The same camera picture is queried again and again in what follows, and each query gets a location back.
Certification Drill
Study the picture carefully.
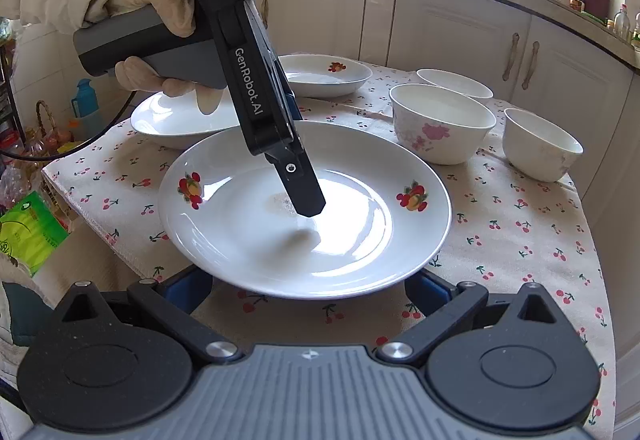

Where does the green plastic packet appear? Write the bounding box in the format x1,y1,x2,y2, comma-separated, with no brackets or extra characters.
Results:
0,191,71,277

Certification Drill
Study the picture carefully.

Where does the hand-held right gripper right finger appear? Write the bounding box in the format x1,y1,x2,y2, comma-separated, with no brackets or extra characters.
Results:
375,267,571,368

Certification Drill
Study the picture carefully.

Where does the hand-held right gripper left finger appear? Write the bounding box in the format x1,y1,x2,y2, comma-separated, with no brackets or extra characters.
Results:
52,264,242,369

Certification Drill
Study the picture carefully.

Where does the blue thermos bottle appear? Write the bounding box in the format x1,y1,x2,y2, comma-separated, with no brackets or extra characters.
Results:
71,79,104,137

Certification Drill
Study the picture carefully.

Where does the wicker basket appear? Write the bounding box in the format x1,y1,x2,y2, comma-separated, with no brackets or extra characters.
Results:
34,100,73,156

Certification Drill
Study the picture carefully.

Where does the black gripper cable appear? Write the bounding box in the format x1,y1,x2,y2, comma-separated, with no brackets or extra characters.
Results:
0,90,143,162

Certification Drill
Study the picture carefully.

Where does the person's body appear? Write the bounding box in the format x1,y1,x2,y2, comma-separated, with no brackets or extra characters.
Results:
0,252,58,371

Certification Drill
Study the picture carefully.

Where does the white fruit-print plate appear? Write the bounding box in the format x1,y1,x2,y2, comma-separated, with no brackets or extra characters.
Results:
277,54,374,99
159,120,452,300

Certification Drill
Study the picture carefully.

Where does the white faint-print bowl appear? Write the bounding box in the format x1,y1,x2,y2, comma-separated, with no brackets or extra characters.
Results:
503,108,584,183

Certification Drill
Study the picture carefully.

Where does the white pink-floral bowl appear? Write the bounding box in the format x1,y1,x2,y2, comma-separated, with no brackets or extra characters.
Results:
389,83,497,165

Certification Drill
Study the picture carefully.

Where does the white kitchen cabinet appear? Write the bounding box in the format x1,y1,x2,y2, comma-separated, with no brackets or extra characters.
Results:
260,0,640,426

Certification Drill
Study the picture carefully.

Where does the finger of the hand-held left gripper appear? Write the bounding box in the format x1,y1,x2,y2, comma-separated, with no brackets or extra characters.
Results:
264,149,328,219

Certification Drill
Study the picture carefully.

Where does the white ceramic bowl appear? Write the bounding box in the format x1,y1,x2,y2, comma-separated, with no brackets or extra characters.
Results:
416,68,495,102

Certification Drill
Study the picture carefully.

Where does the bronze cabinet handle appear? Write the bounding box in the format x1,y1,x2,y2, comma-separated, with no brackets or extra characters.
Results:
521,41,541,91
502,32,521,82

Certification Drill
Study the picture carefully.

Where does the cherry-print tablecloth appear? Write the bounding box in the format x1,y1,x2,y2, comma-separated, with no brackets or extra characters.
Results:
41,60,617,426

